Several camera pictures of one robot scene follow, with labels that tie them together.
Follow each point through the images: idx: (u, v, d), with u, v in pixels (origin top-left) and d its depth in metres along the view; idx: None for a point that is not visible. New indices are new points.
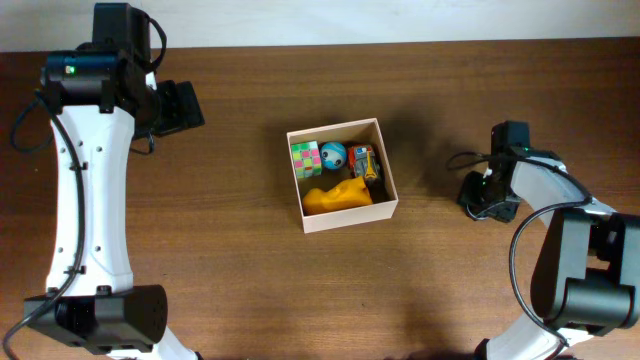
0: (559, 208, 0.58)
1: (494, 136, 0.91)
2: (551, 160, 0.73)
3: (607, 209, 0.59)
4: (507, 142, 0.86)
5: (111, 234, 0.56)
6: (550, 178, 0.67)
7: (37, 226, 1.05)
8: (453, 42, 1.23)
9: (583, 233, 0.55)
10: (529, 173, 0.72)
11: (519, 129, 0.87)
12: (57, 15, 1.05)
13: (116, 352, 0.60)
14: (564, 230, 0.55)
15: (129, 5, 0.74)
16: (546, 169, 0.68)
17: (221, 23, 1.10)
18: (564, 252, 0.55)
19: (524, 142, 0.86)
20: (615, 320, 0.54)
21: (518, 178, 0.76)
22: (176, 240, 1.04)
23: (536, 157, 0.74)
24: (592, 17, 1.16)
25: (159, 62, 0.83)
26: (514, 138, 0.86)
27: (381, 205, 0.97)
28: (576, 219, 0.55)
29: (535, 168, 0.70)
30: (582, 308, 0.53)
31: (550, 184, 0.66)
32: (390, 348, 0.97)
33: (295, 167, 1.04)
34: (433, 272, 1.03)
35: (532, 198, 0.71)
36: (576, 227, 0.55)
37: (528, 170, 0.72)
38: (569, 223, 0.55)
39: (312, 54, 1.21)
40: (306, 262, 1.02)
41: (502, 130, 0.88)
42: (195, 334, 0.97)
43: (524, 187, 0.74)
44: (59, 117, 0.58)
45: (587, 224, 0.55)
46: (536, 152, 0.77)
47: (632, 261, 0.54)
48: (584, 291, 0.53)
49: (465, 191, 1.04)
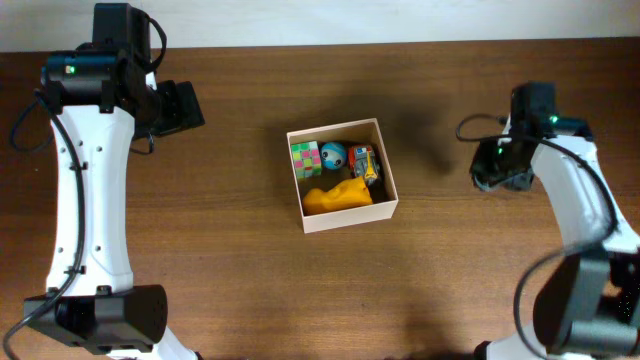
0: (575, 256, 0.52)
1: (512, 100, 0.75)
2: (581, 146, 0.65)
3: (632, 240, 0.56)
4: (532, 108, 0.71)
5: (111, 233, 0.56)
6: (577, 181, 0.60)
7: (37, 227, 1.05)
8: (452, 42, 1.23)
9: (600, 284, 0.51)
10: (553, 159, 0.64)
11: (546, 90, 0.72)
12: (56, 14, 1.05)
13: (116, 352, 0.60)
14: (577, 284, 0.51)
15: (129, 5, 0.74)
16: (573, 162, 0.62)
17: (221, 23, 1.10)
18: (576, 290, 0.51)
19: (549, 105, 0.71)
20: (620, 350, 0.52)
21: (539, 159, 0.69)
22: (176, 241, 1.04)
23: (562, 138, 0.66)
24: (591, 17, 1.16)
25: (159, 62, 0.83)
26: (543, 99, 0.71)
27: (381, 204, 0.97)
28: (593, 260, 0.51)
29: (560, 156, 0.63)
30: (589, 340, 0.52)
31: (576, 191, 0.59)
32: (390, 349, 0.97)
33: (295, 167, 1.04)
34: (433, 272, 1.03)
35: (549, 186, 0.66)
36: (594, 268, 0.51)
37: (551, 156, 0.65)
38: (584, 277, 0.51)
39: (312, 54, 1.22)
40: (306, 262, 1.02)
41: (527, 94, 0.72)
42: (195, 334, 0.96)
43: (544, 171, 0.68)
44: (59, 117, 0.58)
45: (605, 265, 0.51)
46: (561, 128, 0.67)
47: None
48: (592, 325, 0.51)
49: (479, 160, 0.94)
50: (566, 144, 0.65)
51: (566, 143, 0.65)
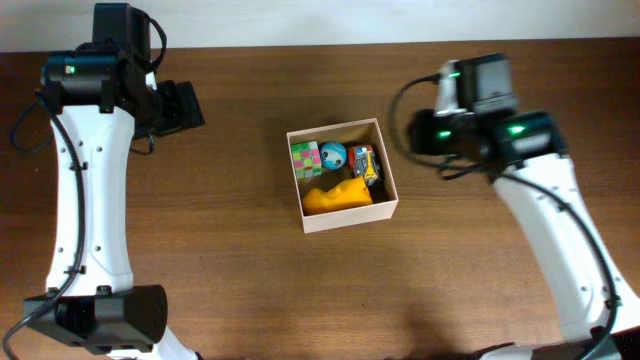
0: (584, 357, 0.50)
1: (468, 87, 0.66)
2: (554, 169, 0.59)
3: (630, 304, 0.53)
4: (480, 93, 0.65)
5: (111, 233, 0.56)
6: (564, 238, 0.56)
7: (36, 227, 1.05)
8: (452, 42, 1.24)
9: None
10: (529, 203, 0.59)
11: (493, 75, 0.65)
12: (57, 14, 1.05)
13: (116, 352, 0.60)
14: None
15: (129, 5, 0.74)
16: (553, 204, 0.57)
17: (221, 23, 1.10)
18: None
19: (504, 98, 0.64)
20: None
21: (507, 189, 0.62)
22: (176, 240, 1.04)
23: (532, 159, 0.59)
24: (591, 18, 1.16)
25: (159, 62, 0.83)
26: (487, 82, 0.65)
27: (381, 205, 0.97)
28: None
29: (539, 199, 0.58)
30: None
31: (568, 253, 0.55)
32: (390, 349, 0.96)
33: (295, 167, 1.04)
34: (433, 272, 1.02)
35: (527, 230, 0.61)
36: None
37: (523, 192, 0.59)
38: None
39: (312, 54, 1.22)
40: (306, 262, 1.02)
41: (474, 79, 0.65)
42: (195, 334, 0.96)
43: (517, 207, 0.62)
44: (59, 117, 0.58)
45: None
46: (530, 137, 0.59)
47: None
48: None
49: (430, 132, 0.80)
50: (538, 168, 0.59)
51: (537, 171, 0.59)
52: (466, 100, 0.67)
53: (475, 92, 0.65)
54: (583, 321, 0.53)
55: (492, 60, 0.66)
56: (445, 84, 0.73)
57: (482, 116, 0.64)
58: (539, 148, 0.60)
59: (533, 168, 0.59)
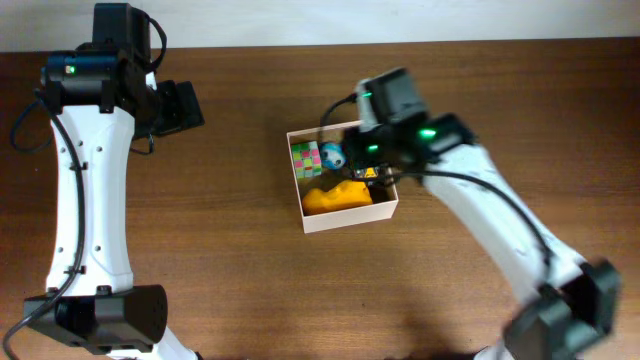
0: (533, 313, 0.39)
1: (379, 97, 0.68)
2: (472, 159, 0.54)
3: (571, 259, 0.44)
4: (393, 107, 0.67)
5: (111, 233, 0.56)
6: (486, 206, 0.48)
7: (36, 227, 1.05)
8: (452, 42, 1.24)
9: (569, 329, 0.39)
10: (450, 187, 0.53)
11: (398, 89, 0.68)
12: (56, 14, 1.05)
13: (116, 352, 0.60)
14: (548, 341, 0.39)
15: (129, 5, 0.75)
16: (474, 184, 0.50)
17: (221, 23, 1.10)
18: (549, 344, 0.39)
19: (412, 101, 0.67)
20: None
21: (431, 184, 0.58)
22: (176, 240, 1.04)
23: (447, 155, 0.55)
24: (591, 18, 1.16)
25: (159, 62, 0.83)
26: (394, 97, 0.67)
27: (381, 204, 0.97)
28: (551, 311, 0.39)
29: (457, 181, 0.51)
30: None
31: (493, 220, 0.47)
32: (390, 349, 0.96)
33: (295, 167, 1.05)
34: (433, 272, 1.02)
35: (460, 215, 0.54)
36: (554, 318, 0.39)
37: (445, 183, 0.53)
38: (554, 334, 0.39)
39: (312, 54, 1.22)
40: (306, 262, 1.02)
41: (383, 96, 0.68)
42: (195, 334, 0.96)
43: (447, 198, 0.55)
44: (59, 117, 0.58)
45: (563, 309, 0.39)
46: (443, 137, 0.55)
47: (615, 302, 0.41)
48: None
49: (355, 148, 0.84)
50: (454, 163, 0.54)
51: (454, 161, 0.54)
52: (381, 115, 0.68)
53: (390, 106, 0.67)
54: (528, 284, 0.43)
55: (396, 77, 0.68)
56: (362, 106, 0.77)
57: (399, 124, 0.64)
58: (454, 145, 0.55)
59: (450, 164, 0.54)
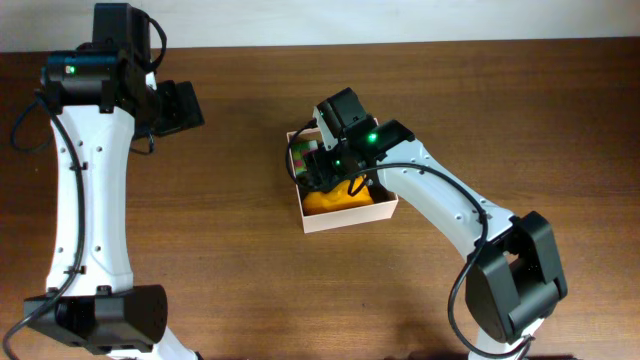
0: (476, 266, 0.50)
1: (330, 113, 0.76)
2: (410, 149, 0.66)
3: (506, 216, 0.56)
4: (345, 121, 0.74)
5: (111, 233, 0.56)
6: (428, 187, 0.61)
7: (36, 227, 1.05)
8: (452, 42, 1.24)
9: (508, 273, 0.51)
10: (399, 179, 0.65)
11: (346, 103, 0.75)
12: (57, 14, 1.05)
13: (116, 352, 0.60)
14: (494, 287, 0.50)
15: (129, 5, 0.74)
16: (414, 169, 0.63)
17: (221, 23, 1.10)
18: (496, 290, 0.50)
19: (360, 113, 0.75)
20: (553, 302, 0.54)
21: (390, 178, 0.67)
22: (176, 240, 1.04)
23: (390, 149, 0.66)
24: (590, 17, 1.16)
25: (159, 62, 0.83)
26: (344, 111, 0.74)
27: (381, 204, 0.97)
28: (492, 263, 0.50)
29: (401, 170, 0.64)
30: (525, 316, 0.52)
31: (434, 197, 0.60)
32: (390, 349, 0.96)
33: (295, 167, 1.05)
34: (433, 272, 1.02)
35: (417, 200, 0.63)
36: (496, 267, 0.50)
37: (393, 175, 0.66)
38: (497, 278, 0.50)
39: (312, 54, 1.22)
40: (306, 262, 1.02)
41: (335, 112, 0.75)
42: (195, 334, 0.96)
43: (399, 189, 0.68)
44: (59, 117, 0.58)
45: (502, 259, 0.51)
46: (385, 136, 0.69)
47: (545, 248, 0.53)
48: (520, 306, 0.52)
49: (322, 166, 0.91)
50: (396, 154, 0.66)
51: (397, 155, 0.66)
52: (335, 130, 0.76)
53: (342, 121, 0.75)
54: (471, 242, 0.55)
55: (341, 94, 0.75)
56: (322, 127, 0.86)
57: (351, 133, 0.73)
58: (396, 143, 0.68)
59: (393, 156, 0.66)
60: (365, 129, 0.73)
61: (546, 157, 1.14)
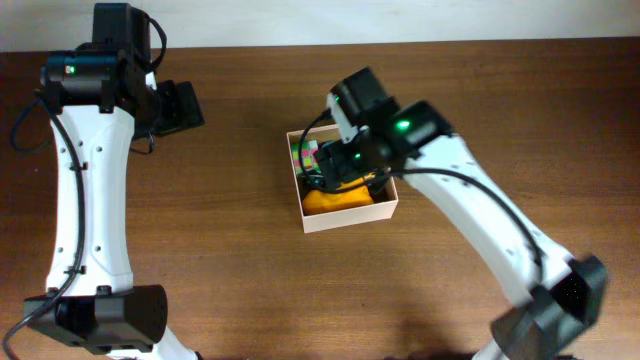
0: (533, 317, 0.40)
1: (345, 96, 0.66)
2: (450, 150, 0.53)
3: (560, 255, 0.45)
4: (363, 105, 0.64)
5: (111, 233, 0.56)
6: (469, 203, 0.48)
7: (37, 227, 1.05)
8: (452, 42, 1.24)
9: (567, 328, 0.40)
10: (429, 185, 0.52)
11: (364, 86, 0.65)
12: (57, 15, 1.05)
13: (116, 352, 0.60)
14: (549, 343, 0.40)
15: (129, 5, 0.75)
16: (456, 179, 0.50)
17: (221, 23, 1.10)
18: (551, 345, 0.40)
19: (379, 96, 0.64)
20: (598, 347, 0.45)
21: (419, 183, 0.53)
22: (176, 240, 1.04)
23: (425, 146, 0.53)
24: (590, 17, 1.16)
25: (159, 62, 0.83)
26: (359, 94, 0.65)
27: (381, 204, 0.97)
28: (551, 315, 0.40)
29: (437, 176, 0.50)
30: None
31: (477, 218, 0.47)
32: (390, 349, 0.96)
33: (295, 166, 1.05)
34: (433, 272, 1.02)
35: (449, 212, 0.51)
36: (554, 320, 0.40)
37: (424, 178, 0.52)
38: (553, 333, 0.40)
39: (312, 54, 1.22)
40: (307, 262, 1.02)
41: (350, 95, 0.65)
42: (196, 334, 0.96)
43: (429, 196, 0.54)
44: (59, 117, 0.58)
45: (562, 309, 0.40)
46: (418, 125, 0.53)
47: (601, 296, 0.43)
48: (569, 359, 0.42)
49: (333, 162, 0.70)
50: (432, 153, 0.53)
51: (432, 156, 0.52)
52: (352, 115, 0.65)
53: (359, 105, 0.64)
54: (522, 283, 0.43)
55: (359, 74, 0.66)
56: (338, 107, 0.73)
57: (369, 117, 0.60)
58: (431, 136, 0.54)
59: (428, 155, 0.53)
60: (387, 114, 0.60)
61: (546, 157, 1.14)
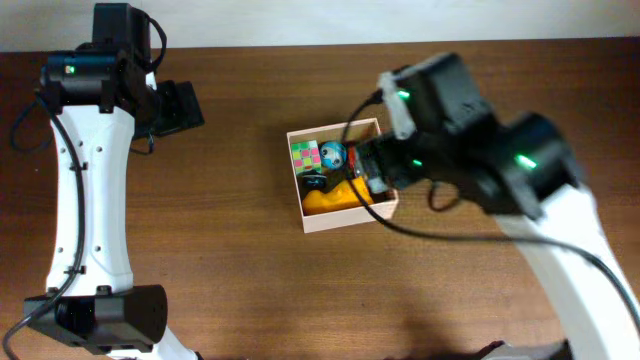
0: None
1: (425, 96, 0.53)
2: (574, 203, 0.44)
3: None
4: (448, 111, 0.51)
5: (111, 233, 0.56)
6: (601, 297, 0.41)
7: (37, 227, 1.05)
8: (452, 42, 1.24)
9: None
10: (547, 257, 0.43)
11: (451, 85, 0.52)
12: (57, 15, 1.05)
13: (116, 352, 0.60)
14: None
15: (129, 5, 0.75)
16: (581, 256, 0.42)
17: (221, 23, 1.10)
18: None
19: (468, 99, 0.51)
20: None
21: (527, 247, 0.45)
22: (176, 241, 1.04)
23: (543, 193, 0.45)
24: (591, 18, 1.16)
25: (159, 62, 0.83)
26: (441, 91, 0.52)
27: (381, 205, 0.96)
28: None
29: (566, 257, 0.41)
30: None
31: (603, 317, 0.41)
32: (390, 348, 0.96)
33: (295, 166, 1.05)
34: (433, 272, 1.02)
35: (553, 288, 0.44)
36: None
37: (543, 251, 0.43)
38: None
39: (312, 54, 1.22)
40: (307, 262, 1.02)
41: (432, 93, 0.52)
42: (195, 334, 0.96)
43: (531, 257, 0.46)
44: (59, 117, 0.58)
45: None
46: (541, 155, 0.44)
47: None
48: None
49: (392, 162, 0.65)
50: (552, 204, 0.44)
51: (555, 222, 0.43)
52: (426, 119, 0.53)
53: (443, 110, 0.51)
54: None
55: (445, 62, 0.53)
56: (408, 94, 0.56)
57: (461, 136, 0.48)
58: (548, 174, 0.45)
59: (548, 205, 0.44)
60: (488, 128, 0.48)
61: None
